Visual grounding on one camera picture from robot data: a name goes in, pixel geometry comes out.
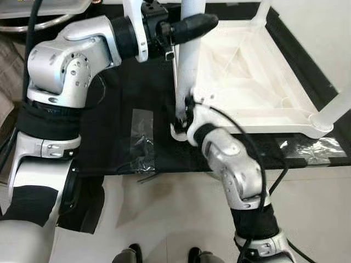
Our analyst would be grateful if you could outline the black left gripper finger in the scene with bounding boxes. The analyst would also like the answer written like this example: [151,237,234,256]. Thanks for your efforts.
[171,14,219,45]

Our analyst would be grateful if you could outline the black table cloth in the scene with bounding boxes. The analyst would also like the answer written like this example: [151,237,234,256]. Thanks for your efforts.
[55,0,351,233]

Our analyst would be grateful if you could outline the black round bowl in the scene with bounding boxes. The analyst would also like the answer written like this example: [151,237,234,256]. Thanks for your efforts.
[0,15,69,35]

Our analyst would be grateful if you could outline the clear plastic storage box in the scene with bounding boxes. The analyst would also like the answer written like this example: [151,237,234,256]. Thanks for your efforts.
[0,0,93,20]

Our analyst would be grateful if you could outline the black robot right foot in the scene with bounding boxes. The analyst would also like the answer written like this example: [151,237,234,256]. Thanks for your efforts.
[188,247,201,263]

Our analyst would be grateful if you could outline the silver robot right leg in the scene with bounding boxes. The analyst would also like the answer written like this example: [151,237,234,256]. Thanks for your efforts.
[199,251,225,263]

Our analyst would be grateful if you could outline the silver robot leg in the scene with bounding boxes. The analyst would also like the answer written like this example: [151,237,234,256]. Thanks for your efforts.
[199,251,225,263]
[112,249,135,263]

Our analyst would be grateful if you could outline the silver robot left leg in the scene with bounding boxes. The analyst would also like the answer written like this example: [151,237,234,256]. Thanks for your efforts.
[112,249,135,263]

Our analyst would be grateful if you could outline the woven wicker bench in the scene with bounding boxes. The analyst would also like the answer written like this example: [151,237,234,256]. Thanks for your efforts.
[0,36,27,143]

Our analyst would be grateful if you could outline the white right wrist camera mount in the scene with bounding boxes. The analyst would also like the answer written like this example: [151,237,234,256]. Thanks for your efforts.
[186,90,220,146]

